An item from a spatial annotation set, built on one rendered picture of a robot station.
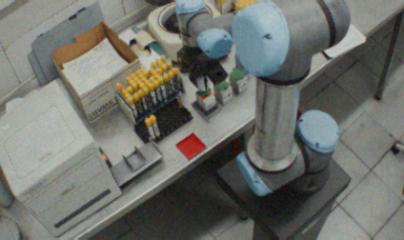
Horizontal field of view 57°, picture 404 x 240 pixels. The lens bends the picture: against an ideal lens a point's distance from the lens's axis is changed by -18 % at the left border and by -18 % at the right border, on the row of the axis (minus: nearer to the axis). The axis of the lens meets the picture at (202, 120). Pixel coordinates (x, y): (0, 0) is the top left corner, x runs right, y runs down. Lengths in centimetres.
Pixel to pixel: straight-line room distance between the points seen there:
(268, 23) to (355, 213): 172
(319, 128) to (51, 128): 68
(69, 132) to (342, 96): 190
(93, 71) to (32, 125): 47
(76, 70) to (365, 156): 162
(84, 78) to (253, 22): 98
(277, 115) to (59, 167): 55
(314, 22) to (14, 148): 82
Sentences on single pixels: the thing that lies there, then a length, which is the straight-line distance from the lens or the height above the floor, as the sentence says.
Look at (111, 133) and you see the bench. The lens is 144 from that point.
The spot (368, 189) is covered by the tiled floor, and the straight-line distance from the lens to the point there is 234.
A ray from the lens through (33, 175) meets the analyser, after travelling 108.
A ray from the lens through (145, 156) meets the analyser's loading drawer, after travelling 131.
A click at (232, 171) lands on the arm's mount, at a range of 122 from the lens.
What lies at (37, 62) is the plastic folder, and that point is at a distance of 165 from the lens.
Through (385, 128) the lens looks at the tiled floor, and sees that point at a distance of 260.
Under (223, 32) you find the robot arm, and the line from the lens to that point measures 104.
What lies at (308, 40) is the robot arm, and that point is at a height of 155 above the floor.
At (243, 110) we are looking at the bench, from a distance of 142.
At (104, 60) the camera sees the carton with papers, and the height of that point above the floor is 94.
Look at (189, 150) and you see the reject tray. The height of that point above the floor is 88.
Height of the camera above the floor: 201
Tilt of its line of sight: 54 degrees down
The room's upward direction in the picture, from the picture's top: 8 degrees counter-clockwise
